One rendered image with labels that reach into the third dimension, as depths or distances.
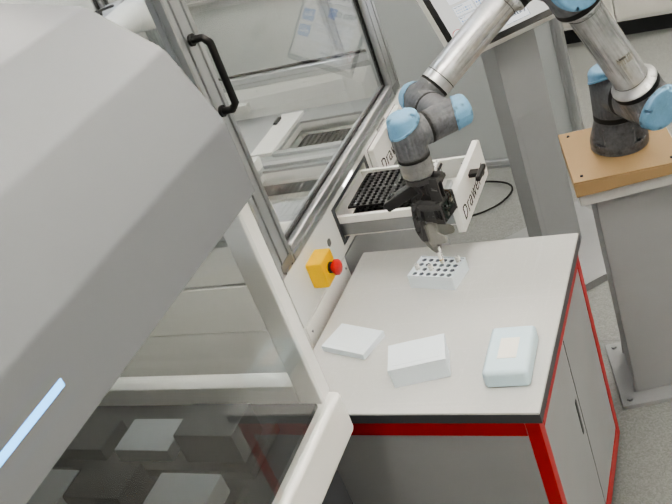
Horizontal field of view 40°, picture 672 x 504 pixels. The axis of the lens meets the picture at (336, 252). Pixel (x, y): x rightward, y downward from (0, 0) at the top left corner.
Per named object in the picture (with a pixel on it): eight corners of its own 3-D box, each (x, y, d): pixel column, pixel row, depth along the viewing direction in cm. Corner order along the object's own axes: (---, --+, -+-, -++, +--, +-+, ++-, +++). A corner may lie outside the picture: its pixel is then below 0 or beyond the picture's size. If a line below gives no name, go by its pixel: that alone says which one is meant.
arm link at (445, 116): (447, 83, 210) (406, 103, 208) (471, 96, 200) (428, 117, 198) (455, 113, 214) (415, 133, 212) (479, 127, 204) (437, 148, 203)
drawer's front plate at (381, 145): (409, 134, 288) (399, 103, 283) (384, 182, 266) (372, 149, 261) (404, 135, 289) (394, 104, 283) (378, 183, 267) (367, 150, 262)
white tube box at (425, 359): (450, 351, 201) (443, 332, 198) (451, 376, 194) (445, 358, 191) (394, 363, 204) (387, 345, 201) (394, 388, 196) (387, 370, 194)
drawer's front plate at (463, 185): (488, 173, 250) (478, 138, 245) (465, 233, 228) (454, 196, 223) (482, 174, 251) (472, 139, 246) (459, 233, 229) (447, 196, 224)
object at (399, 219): (479, 172, 249) (474, 153, 246) (458, 225, 230) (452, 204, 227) (347, 189, 267) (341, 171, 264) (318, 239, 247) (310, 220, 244)
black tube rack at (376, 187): (448, 183, 249) (441, 162, 246) (432, 218, 236) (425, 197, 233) (374, 192, 259) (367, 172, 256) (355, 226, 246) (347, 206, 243)
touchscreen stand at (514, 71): (656, 253, 332) (607, -15, 282) (551, 310, 325) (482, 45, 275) (577, 207, 375) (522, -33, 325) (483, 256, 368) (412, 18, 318)
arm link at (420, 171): (392, 167, 205) (408, 148, 211) (398, 184, 208) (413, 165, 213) (421, 166, 201) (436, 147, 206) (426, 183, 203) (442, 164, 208)
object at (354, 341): (385, 335, 213) (383, 330, 213) (364, 359, 208) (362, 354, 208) (343, 328, 222) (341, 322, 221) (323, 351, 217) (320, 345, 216)
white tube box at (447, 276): (469, 269, 225) (465, 257, 223) (455, 290, 219) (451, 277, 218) (425, 267, 232) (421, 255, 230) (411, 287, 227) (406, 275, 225)
